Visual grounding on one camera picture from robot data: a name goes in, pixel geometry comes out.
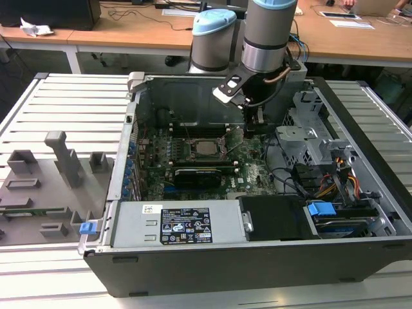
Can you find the silver CPU plate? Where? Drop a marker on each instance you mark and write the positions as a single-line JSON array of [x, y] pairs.
[[207, 148]]

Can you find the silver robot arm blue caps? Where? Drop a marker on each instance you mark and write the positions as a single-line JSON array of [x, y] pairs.
[[267, 32]]

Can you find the CPU socket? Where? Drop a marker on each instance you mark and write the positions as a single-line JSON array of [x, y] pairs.
[[192, 155]]

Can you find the silver metal drive cage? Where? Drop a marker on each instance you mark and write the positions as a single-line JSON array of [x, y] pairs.
[[296, 141]]

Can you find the black RAM stick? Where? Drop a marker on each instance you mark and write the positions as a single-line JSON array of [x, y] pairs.
[[199, 126]]

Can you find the green motherboard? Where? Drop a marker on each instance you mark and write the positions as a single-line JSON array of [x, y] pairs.
[[254, 174]]

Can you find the white patterned pouch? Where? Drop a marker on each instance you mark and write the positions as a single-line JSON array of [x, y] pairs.
[[299, 11]]

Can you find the black graphics card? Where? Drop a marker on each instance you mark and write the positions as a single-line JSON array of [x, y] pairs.
[[198, 177]]

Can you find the wooden desk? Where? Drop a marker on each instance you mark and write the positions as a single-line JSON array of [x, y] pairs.
[[354, 42], [128, 35]]

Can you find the white framed tablet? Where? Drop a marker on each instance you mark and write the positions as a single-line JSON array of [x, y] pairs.
[[341, 14]]

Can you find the white paper sheet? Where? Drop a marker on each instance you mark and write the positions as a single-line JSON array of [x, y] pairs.
[[351, 24]]

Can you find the white paper strip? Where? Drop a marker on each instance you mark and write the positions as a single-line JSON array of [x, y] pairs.
[[177, 12]]

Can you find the black plastic shroud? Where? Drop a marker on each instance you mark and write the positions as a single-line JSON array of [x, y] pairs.
[[273, 219]]

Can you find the black power adapter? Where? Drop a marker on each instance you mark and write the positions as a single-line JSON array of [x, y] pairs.
[[162, 5]]

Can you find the blue disk carrier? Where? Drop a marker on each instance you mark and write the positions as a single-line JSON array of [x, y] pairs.
[[320, 210]]

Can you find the grey laptop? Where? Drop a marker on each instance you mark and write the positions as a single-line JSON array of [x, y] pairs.
[[373, 8]]

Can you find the hard disk drive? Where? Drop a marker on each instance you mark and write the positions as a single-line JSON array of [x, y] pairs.
[[341, 230]]

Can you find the grey power supply unit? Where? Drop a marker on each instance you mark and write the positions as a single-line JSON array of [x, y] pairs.
[[135, 225]]

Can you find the black open PC case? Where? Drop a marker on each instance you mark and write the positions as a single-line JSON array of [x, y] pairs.
[[225, 273]]

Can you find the blue case latch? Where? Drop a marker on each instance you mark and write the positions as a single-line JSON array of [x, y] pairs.
[[87, 228]]

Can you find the black computer box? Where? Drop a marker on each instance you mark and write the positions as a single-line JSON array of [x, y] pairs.
[[48, 14]]

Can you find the crumpled white paper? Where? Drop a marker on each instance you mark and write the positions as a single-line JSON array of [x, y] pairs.
[[35, 29]]

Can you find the grey parts rack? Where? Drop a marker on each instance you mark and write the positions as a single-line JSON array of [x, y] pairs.
[[48, 199]]

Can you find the green RAM stick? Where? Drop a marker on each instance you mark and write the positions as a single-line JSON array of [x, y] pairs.
[[42, 211]]

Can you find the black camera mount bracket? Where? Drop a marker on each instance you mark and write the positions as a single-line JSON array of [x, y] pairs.
[[239, 80]]

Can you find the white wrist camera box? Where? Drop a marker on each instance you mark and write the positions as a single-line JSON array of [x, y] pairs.
[[222, 95]]

